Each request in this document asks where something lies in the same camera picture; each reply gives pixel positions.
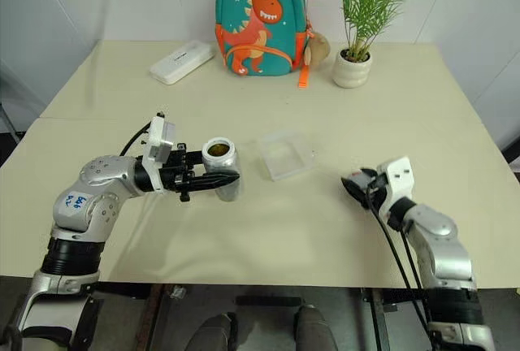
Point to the dark rounded shape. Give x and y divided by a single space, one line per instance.
312 328
215 332

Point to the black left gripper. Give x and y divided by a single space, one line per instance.
175 168

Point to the beige plush pendant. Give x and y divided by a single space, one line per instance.
319 48

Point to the green palm plant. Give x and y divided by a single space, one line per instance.
365 5

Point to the white ribbed plant pot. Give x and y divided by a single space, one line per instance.
351 70

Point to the teal dinosaur backpack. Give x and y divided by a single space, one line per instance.
260 18

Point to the black bar under table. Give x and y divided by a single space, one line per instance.
268 300

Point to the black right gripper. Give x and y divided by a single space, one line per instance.
377 196

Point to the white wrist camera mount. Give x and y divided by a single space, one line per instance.
159 139
396 180

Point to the white rectangular case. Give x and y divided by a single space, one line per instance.
183 60

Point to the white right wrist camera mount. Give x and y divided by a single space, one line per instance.
396 180

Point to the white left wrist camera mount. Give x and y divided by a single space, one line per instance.
159 139

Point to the black table frame bracket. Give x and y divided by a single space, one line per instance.
390 297

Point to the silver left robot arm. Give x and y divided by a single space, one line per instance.
101 180

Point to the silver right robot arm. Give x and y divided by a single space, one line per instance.
443 253

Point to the clear plastic box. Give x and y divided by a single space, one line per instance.
286 156

